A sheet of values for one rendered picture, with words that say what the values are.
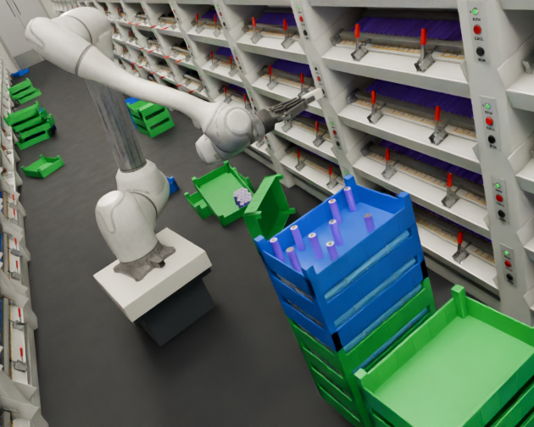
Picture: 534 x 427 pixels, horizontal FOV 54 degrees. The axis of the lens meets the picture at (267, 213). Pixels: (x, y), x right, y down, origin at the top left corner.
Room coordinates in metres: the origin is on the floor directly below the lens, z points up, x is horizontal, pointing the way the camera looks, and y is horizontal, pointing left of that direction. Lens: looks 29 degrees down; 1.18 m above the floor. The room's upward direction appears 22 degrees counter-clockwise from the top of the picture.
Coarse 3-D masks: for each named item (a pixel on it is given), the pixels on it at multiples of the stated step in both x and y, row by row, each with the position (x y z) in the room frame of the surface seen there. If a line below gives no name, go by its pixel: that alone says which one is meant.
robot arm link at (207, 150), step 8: (200, 144) 1.49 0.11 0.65; (208, 144) 1.48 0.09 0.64; (248, 144) 1.52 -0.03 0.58; (200, 152) 1.48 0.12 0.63; (208, 152) 1.47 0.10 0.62; (216, 152) 1.47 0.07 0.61; (224, 152) 1.45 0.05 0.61; (232, 152) 1.45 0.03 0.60; (208, 160) 1.48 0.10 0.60; (216, 160) 1.48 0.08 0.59; (224, 160) 1.49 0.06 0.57
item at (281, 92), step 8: (264, 64) 2.28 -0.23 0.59; (248, 72) 2.26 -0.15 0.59; (256, 72) 2.27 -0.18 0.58; (248, 80) 2.26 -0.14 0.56; (256, 80) 2.26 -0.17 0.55; (264, 80) 2.20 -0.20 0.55; (280, 80) 2.10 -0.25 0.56; (288, 80) 2.05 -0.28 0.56; (256, 88) 2.22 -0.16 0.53; (264, 88) 2.14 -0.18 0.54; (280, 88) 2.04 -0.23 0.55; (288, 88) 1.99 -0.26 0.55; (296, 88) 1.94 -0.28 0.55; (312, 88) 1.86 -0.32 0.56; (272, 96) 2.09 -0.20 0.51; (280, 96) 2.00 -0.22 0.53; (288, 96) 1.93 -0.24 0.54; (296, 96) 1.89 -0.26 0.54; (312, 104) 1.75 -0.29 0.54; (320, 104) 1.68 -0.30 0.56; (312, 112) 1.78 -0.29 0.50; (320, 112) 1.71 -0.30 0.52
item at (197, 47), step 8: (168, 0) 3.02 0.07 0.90; (176, 8) 2.93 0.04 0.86; (184, 8) 2.95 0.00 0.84; (192, 8) 2.96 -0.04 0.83; (184, 16) 2.94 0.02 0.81; (184, 32) 2.97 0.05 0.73; (192, 48) 2.93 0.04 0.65; (200, 48) 2.95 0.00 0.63; (208, 80) 2.94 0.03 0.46; (216, 80) 2.95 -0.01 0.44; (208, 88) 2.95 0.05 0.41; (208, 96) 3.02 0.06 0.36
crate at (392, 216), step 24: (336, 192) 1.12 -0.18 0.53; (360, 192) 1.11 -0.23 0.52; (312, 216) 1.08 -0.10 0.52; (360, 216) 1.06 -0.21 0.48; (384, 216) 1.02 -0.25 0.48; (408, 216) 0.95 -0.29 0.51; (264, 240) 1.01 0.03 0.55; (288, 240) 1.05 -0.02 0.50; (360, 240) 0.90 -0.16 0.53; (384, 240) 0.92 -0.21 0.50; (264, 264) 1.02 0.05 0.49; (288, 264) 0.99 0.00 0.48; (312, 264) 0.85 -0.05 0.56; (336, 264) 0.87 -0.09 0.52; (360, 264) 0.89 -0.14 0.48; (312, 288) 0.84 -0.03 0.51
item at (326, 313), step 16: (416, 240) 0.96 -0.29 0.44; (400, 256) 0.93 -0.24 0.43; (272, 272) 1.01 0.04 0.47; (368, 272) 0.89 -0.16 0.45; (384, 272) 0.91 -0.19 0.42; (288, 288) 0.95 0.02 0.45; (352, 288) 0.88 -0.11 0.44; (368, 288) 0.89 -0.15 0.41; (304, 304) 0.90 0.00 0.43; (320, 304) 0.84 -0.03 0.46; (336, 304) 0.86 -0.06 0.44; (352, 304) 0.87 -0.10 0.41; (320, 320) 0.86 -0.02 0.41
